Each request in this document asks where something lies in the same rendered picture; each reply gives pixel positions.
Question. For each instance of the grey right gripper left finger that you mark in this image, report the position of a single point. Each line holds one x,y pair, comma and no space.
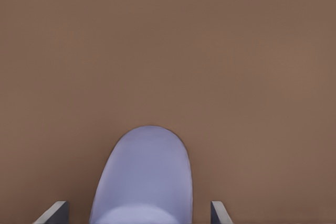
56,213

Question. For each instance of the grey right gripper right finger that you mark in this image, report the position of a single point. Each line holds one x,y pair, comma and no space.
219,214

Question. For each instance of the lavender rounded object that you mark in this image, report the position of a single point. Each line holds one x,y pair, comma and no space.
147,176

